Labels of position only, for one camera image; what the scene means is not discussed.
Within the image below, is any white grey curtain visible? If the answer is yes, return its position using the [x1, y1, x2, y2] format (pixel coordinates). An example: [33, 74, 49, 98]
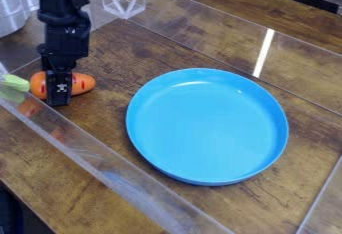
[0, 0, 128, 39]

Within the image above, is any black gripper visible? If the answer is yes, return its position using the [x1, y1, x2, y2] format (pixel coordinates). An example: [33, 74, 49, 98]
[38, 11, 92, 106]

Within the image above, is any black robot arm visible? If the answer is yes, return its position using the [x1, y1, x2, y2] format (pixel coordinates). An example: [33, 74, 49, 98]
[38, 0, 92, 106]

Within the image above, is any clear acrylic enclosure wall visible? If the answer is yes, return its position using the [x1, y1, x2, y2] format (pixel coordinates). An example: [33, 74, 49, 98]
[0, 0, 342, 234]

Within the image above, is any blue round tray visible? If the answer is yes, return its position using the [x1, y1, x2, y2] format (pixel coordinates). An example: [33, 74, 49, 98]
[126, 68, 289, 186]

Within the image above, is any orange toy carrot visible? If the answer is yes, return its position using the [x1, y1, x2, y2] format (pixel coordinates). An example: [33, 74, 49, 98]
[0, 71, 98, 100]

